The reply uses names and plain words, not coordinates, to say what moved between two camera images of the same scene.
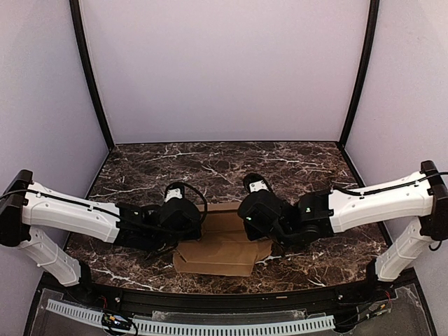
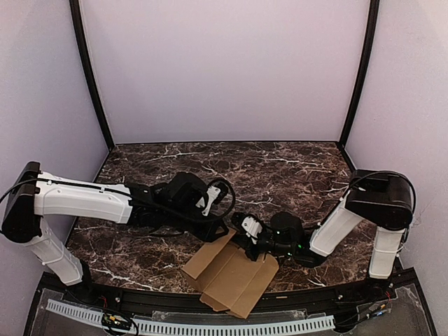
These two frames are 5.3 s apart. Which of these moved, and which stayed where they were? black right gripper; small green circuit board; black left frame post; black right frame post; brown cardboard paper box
Moved: brown cardboard paper box; black right gripper
Stayed: black left frame post; small green circuit board; black right frame post
